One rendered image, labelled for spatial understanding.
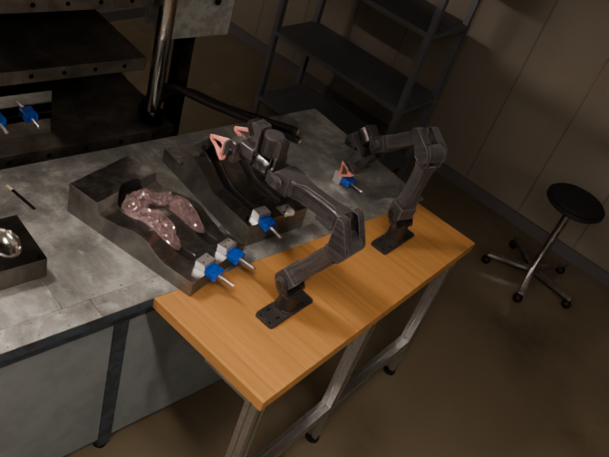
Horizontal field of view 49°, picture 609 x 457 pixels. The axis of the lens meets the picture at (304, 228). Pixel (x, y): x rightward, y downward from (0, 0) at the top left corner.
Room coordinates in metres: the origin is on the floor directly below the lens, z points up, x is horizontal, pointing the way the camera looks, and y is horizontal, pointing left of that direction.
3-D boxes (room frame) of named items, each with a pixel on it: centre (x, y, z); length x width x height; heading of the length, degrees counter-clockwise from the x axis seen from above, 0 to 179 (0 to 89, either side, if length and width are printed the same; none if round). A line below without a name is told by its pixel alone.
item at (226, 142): (1.62, 0.29, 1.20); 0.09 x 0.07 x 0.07; 61
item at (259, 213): (1.72, 0.11, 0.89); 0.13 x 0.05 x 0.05; 53
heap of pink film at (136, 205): (1.61, 0.43, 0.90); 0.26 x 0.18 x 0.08; 70
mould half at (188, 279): (1.60, 0.44, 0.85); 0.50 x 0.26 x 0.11; 70
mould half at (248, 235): (1.94, 0.29, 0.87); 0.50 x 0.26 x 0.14; 53
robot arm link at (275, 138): (1.56, 0.13, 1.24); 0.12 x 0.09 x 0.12; 61
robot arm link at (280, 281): (1.48, -0.01, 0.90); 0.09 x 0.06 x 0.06; 151
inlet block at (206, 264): (1.46, 0.20, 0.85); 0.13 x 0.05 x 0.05; 70
